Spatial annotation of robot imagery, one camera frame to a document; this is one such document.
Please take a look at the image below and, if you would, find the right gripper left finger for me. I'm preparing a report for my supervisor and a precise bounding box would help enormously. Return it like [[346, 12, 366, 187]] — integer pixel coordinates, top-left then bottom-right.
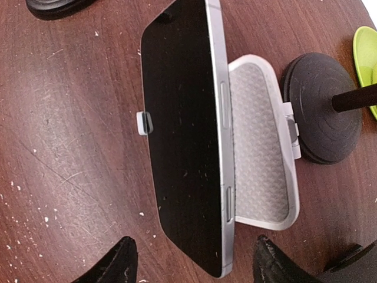
[[73, 236, 138, 283]]

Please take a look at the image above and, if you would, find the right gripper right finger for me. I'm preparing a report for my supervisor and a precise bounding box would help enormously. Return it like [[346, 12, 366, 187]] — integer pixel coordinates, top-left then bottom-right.
[[253, 235, 376, 282]]

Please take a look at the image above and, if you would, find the white phone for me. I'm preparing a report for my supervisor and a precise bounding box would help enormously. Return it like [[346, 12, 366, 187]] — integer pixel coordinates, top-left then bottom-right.
[[138, 1, 235, 278]]

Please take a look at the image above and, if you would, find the black phone stand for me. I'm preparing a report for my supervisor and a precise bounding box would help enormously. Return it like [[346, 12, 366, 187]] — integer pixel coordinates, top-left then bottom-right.
[[25, 0, 95, 20]]

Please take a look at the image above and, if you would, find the white folding phone stand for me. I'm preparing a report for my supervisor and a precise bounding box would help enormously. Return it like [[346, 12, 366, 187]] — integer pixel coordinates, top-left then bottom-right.
[[135, 53, 302, 231]]

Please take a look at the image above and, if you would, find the green plate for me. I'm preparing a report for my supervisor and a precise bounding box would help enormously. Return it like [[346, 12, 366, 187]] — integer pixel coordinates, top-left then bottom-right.
[[353, 26, 376, 118]]

